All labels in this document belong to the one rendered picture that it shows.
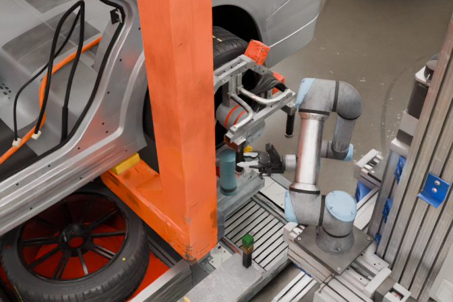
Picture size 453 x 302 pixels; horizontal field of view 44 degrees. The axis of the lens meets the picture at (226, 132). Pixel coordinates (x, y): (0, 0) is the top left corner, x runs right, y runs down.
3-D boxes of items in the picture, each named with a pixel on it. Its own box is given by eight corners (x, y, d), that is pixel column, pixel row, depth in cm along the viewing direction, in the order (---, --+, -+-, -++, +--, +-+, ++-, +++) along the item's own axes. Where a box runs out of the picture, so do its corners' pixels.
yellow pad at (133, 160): (123, 146, 274) (122, 139, 271) (141, 160, 267) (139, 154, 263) (100, 160, 267) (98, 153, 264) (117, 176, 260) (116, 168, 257)
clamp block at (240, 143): (231, 137, 247) (231, 128, 243) (246, 147, 242) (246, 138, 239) (223, 142, 244) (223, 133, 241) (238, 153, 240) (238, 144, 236)
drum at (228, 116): (234, 113, 276) (234, 91, 266) (266, 135, 265) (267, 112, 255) (214, 127, 269) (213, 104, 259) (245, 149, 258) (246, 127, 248)
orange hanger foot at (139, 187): (127, 164, 287) (118, 114, 263) (195, 224, 260) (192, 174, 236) (100, 181, 279) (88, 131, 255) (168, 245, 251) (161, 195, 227)
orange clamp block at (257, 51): (251, 58, 264) (259, 40, 261) (263, 65, 259) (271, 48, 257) (242, 56, 258) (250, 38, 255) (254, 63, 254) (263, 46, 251)
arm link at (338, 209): (353, 238, 206) (358, 216, 196) (316, 233, 207) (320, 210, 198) (353, 213, 214) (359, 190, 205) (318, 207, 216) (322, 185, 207)
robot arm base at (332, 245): (361, 238, 218) (365, 223, 211) (338, 262, 210) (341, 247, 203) (330, 216, 225) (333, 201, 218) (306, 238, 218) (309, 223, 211)
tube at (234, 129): (232, 96, 255) (232, 77, 248) (262, 116, 245) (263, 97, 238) (203, 114, 246) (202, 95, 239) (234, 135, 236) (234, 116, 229)
